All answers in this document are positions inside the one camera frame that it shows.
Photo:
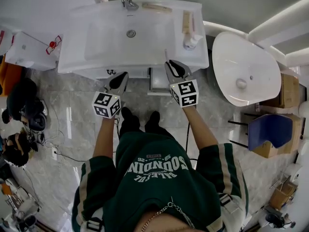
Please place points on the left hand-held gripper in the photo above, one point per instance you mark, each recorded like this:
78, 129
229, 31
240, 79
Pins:
106, 104

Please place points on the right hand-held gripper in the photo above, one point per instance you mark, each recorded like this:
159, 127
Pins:
184, 93

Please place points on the white drawer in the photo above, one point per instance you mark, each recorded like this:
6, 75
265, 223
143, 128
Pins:
158, 81

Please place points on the person's left forearm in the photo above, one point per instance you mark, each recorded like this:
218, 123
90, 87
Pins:
105, 136

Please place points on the person's right forearm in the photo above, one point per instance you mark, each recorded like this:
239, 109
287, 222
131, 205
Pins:
199, 127

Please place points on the dark green barrel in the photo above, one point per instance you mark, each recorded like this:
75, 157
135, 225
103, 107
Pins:
211, 71

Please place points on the white pump bottle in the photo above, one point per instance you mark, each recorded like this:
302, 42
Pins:
190, 42

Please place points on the white sink vanity cabinet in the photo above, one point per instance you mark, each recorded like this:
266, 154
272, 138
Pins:
108, 47

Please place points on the person's left leg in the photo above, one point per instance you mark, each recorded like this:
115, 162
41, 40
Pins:
129, 122

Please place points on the person's leg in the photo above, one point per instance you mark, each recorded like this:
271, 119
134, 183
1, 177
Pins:
155, 124
129, 122

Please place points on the chrome sink drain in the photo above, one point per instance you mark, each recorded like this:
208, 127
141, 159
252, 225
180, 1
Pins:
131, 33

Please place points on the person's right leg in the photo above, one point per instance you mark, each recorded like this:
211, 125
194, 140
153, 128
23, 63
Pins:
155, 124

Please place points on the pink stick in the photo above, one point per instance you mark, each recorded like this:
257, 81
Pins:
193, 22

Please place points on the white loose wash basin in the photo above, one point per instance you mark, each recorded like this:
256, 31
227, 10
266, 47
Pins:
243, 66

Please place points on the beige wooden comb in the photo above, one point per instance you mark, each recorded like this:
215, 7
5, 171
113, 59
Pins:
157, 7

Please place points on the clear water jug red cap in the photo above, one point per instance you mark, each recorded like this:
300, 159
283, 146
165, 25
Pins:
52, 44

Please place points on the white power strip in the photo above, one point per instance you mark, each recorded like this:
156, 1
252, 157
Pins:
54, 153

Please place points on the white box with red tag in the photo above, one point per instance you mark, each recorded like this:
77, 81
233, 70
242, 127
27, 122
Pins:
26, 54

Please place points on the blue chair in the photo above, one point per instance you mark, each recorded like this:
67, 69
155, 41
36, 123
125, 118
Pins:
272, 132

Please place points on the person's green sweatshirt torso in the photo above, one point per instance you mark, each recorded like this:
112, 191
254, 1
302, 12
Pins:
154, 190

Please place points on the small open cardboard box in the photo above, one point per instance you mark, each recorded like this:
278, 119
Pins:
282, 194

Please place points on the white tubular frame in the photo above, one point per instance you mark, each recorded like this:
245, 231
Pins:
270, 28

